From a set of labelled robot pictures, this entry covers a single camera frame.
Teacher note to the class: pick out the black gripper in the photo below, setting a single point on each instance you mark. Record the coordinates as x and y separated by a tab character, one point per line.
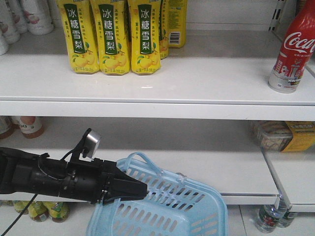
99	180

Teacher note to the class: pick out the light blue plastic basket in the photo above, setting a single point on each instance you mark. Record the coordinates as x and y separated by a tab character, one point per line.
174	206

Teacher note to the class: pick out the red aluminium coca-cola bottle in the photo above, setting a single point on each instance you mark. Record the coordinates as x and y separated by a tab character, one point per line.
297	48

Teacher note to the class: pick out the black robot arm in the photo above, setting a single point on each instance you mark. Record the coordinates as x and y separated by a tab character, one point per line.
21	171

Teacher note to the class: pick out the orange juice bottle peach label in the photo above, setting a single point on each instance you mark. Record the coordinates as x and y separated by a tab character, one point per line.
31	126

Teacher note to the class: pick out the white metal shelf unit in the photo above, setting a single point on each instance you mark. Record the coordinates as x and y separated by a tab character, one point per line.
189	117

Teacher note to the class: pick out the clear water bottle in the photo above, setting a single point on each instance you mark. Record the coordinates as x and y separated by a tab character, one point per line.
269	216

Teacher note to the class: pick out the boxed snack yellow label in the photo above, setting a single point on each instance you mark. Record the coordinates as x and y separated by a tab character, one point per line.
283	136

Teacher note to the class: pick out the yellow pear drink bottle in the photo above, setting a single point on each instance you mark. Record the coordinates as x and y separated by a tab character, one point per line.
79	30
144	23
112	36

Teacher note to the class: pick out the white peach drink bottle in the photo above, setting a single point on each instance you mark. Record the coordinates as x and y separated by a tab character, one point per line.
7	24
37	14

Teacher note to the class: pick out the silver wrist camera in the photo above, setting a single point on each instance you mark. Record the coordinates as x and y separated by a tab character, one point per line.
89	143

